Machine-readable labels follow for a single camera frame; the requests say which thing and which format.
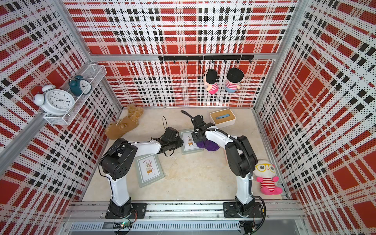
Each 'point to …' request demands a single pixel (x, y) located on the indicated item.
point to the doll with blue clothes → (235, 76)
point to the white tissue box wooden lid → (223, 118)
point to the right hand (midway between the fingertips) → (201, 135)
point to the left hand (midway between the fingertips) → (184, 142)
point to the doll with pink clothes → (210, 78)
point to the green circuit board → (121, 225)
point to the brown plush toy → (117, 128)
